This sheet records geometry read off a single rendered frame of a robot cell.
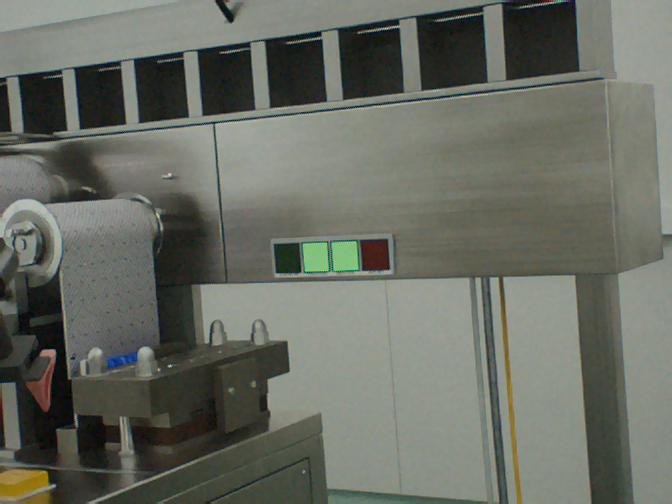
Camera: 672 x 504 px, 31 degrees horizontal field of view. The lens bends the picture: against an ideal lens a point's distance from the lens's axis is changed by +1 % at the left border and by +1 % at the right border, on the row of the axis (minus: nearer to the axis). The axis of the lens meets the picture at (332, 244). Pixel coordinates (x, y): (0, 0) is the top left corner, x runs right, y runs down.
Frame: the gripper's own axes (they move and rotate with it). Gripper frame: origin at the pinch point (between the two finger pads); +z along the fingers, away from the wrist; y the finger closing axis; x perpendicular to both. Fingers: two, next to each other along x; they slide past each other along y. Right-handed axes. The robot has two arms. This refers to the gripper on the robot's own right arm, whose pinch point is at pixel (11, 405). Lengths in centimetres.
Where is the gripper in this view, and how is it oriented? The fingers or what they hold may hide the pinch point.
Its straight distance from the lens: 169.2
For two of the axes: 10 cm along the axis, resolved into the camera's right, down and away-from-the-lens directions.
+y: -9.9, 0.7, 1.6
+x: -1.0, 5.5, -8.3
